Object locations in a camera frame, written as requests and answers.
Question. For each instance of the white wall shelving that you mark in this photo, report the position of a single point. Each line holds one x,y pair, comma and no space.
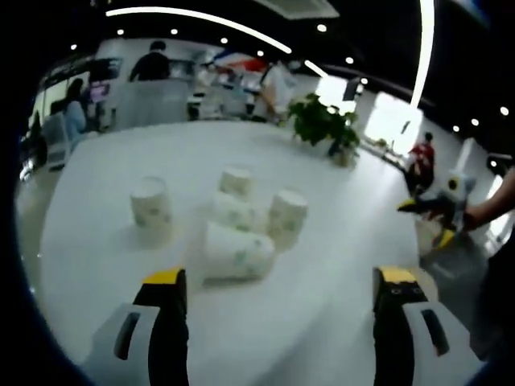
183,66

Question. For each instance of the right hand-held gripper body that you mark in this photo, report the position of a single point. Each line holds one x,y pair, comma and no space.
456,197

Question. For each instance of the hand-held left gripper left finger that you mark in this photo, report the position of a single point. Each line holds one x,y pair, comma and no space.
165,342

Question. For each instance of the group of round ceiling downlights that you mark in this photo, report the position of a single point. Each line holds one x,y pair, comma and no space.
322,27

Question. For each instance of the white chair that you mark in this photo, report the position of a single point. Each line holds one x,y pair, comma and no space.
56,136

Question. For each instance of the ceiling air conditioner vent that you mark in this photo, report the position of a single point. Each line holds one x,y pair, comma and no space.
310,8

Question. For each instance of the green potted plant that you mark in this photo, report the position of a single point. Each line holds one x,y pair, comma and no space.
322,122

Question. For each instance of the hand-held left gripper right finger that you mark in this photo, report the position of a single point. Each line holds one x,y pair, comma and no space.
392,342

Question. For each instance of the red blue wall banner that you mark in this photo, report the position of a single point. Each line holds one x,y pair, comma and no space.
237,60

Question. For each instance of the small monitor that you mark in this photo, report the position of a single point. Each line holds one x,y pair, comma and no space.
98,91

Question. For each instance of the short ceiling light strip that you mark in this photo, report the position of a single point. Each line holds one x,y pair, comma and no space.
314,67

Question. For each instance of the curved ceiling light strip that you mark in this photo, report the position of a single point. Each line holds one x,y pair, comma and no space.
426,40
181,15

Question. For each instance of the grey partition panel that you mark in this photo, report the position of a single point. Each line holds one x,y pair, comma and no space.
153,100

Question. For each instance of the white paper cup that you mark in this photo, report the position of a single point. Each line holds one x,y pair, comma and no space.
426,239
237,253
151,213
237,183
286,221
231,213

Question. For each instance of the white table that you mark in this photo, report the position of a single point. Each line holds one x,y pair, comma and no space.
318,305

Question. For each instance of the black hanging sign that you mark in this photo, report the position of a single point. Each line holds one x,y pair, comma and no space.
350,89

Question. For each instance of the person's right hand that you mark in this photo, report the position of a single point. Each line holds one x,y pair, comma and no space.
476,219

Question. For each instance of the wall display screen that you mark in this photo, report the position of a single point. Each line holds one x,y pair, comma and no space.
106,66

